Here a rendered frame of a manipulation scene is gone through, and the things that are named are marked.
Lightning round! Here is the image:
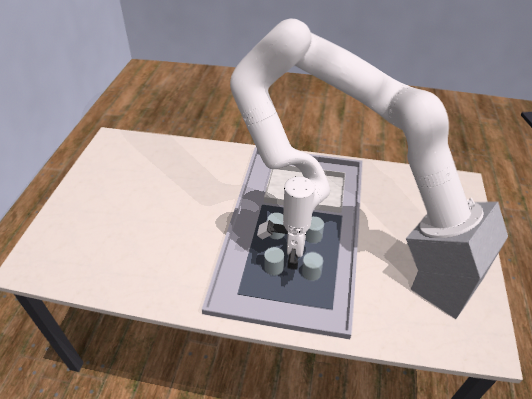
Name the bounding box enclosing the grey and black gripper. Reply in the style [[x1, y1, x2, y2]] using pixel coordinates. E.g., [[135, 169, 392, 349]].
[[285, 228, 306, 270]]

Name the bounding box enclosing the clear glass jar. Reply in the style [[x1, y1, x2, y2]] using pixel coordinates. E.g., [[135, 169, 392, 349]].
[[306, 217, 324, 243], [264, 247, 284, 275], [267, 213, 285, 239], [302, 252, 323, 281]]

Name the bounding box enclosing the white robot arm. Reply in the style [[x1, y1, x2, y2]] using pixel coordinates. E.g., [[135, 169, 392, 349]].
[[230, 19, 484, 239]]

